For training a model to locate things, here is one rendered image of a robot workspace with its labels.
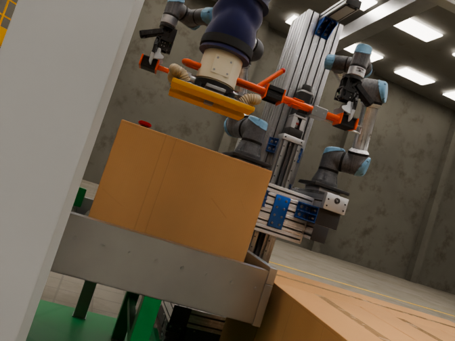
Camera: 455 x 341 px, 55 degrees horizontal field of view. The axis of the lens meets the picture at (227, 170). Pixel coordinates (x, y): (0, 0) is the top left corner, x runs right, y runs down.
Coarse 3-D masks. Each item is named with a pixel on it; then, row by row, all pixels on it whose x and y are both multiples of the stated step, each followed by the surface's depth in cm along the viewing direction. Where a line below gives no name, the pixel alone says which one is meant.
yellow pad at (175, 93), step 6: (174, 90) 184; (174, 96) 192; (180, 96) 187; (186, 96) 185; (192, 96) 186; (192, 102) 192; (198, 102) 187; (210, 108) 192; (216, 108) 188; (222, 108) 188; (228, 108) 189; (222, 114) 197; (228, 114) 193; (234, 114) 189; (240, 114) 189
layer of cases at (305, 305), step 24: (288, 288) 164; (312, 288) 185; (336, 288) 211; (288, 312) 147; (312, 312) 133; (336, 312) 147; (360, 312) 163; (384, 312) 184; (408, 312) 211; (240, 336) 181; (264, 336) 159; (288, 336) 142; (312, 336) 128; (336, 336) 117; (360, 336) 121; (384, 336) 132; (408, 336) 145; (432, 336) 161
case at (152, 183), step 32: (128, 128) 158; (128, 160) 158; (160, 160) 160; (192, 160) 163; (224, 160) 165; (96, 192) 156; (128, 192) 158; (160, 192) 160; (192, 192) 163; (224, 192) 165; (256, 192) 167; (128, 224) 158; (160, 224) 160; (192, 224) 163; (224, 224) 165
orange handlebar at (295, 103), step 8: (184, 64) 181; (192, 64) 179; (200, 64) 179; (240, 80) 182; (248, 88) 187; (256, 88) 183; (264, 88) 184; (288, 104) 190; (296, 104) 186; (304, 104) 187; (328, 112) 189
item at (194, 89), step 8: (176, 80) 166; (176, 88) 174; (184, 88) 169; (192, 88) 167; (200, 88) 167; (200, 96) 174; (208, 96) 170; (216, 96) 168; (224, 96) 169; (232, 96) 173; (224, 104) 175; (232, 104) 170; (240, 104) 170; (248, 104) 172; (248, 112) 175
